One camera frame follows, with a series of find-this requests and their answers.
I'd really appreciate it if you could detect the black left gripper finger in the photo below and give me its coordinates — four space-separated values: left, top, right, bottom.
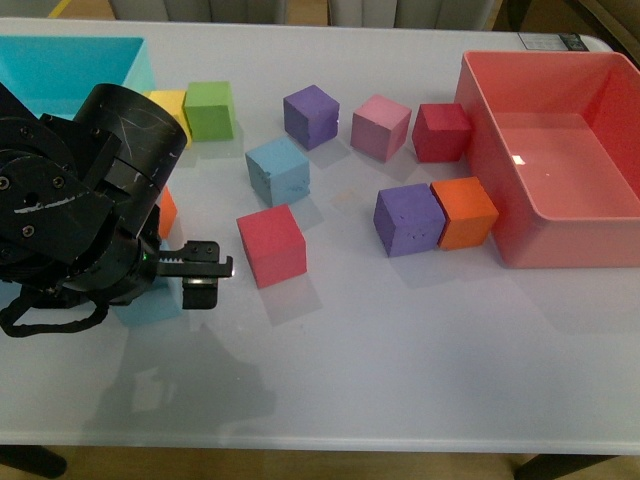
182 278 218 310

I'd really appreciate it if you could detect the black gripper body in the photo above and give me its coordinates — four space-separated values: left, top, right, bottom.
59 206 233 306

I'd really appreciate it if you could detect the light blue foam block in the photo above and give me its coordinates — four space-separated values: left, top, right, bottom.
115 239 185 329
245 137 310 207

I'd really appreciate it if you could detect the orange foam block near bin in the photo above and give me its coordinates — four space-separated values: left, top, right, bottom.
158 187 178 240

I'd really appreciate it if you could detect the red foam block front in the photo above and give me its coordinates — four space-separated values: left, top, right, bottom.
236 204 307 288

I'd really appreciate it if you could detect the yellow foam block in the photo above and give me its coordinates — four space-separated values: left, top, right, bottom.
143 90 192 148

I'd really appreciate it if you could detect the green foam block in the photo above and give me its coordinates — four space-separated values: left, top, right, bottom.
184 81 236 141

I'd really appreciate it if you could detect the turquoise plastic bin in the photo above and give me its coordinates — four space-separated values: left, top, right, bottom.
1 36 156 119

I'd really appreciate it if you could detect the purple foam block back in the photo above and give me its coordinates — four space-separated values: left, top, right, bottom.
283 85 340 150

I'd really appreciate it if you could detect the purple foam block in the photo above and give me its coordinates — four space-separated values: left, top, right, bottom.
373 183 446 257
283 85 340 150

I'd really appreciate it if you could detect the purple foam block front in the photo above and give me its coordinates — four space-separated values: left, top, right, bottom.
373 183 446 257

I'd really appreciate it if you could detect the pink foam block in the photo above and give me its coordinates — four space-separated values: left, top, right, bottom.
350 94 412 162

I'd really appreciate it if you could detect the orange foam block right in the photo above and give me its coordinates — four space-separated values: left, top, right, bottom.
431 176 499 250

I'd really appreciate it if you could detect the dark red foam block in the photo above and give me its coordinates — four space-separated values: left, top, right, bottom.
412 103 472 163

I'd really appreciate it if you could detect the pink plastic bin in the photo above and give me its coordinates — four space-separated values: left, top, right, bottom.
455 51 639 268

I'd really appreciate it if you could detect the table label sticker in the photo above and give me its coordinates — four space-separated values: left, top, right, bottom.
518 32 589 52

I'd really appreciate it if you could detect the black cable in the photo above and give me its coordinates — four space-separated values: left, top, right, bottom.
0 292 112 339

